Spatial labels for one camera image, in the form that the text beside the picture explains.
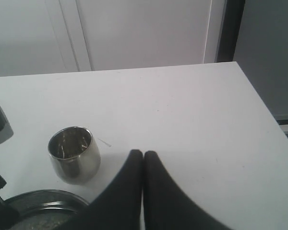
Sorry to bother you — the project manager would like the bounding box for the dark vertical post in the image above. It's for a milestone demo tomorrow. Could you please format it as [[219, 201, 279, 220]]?
[[216, 0, 245, 62]]

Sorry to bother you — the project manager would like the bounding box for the round steel mesh sieve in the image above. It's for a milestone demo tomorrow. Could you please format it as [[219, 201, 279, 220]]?
[[5, 189, 89, 230]]

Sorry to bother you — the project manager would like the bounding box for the white cabinet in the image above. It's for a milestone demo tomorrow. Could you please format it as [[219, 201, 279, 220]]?
[[0, 0, 227, 77]]

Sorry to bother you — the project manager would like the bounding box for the stainless steel cup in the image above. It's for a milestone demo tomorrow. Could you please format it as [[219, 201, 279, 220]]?
[[48, 126, 101, 184]]

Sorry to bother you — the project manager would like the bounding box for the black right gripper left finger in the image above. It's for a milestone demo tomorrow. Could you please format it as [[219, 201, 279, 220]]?
[[72, 149, 143, 230]]

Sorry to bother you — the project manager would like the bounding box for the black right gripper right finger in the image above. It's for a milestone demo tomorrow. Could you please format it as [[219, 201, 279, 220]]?
[[143, 151, 229, 230]]

